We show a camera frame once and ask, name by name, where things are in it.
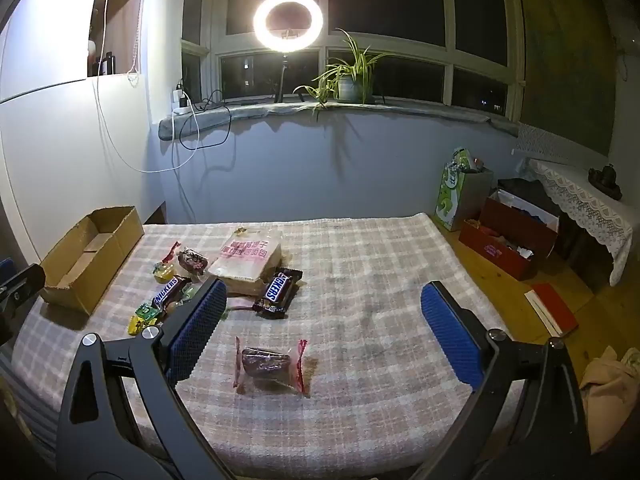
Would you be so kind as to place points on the brown chocolate bar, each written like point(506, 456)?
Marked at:
point(277, 290)
point(167, 292)

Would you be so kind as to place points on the white framed window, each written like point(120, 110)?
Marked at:
point(448, 35)

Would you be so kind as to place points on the clear bagged sliced bread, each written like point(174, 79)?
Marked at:
point(245, 260)

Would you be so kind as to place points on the potted spider plant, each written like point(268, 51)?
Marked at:
point(350, 85)

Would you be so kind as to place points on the grey windowsill cloth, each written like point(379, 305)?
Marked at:
point(280, 109)

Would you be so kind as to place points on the lace-covered side table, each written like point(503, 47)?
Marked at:
point(575, 195)

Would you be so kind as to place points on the red cardboard box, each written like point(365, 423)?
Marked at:
point(520, 232)

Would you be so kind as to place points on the yellow jelly candy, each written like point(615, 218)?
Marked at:
point(162, 274)

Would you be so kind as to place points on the red book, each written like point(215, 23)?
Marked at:
point(555, 307)

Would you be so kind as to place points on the wooden shelf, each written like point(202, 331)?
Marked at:
point(125, 25)

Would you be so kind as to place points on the yellow wrapped candy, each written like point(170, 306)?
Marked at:
point(136, 327)

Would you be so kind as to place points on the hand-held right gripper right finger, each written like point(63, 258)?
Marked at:
point(450, 332)

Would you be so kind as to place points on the beige cloth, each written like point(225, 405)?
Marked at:
point(610, 390)

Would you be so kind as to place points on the green paper bag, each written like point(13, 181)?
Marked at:
point(450, 200)

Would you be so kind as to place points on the dark figurine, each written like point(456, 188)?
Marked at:
point(607, 182)

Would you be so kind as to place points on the red-edged dark cake packet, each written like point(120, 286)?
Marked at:
point(265, 362)
point(192, 260)

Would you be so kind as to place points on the white power strip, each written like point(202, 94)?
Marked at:
point(182, 108)

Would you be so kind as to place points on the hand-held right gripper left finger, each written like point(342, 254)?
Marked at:
point(195, 332)

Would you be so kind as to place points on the black tripod stand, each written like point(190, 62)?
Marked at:
point(283, 72)

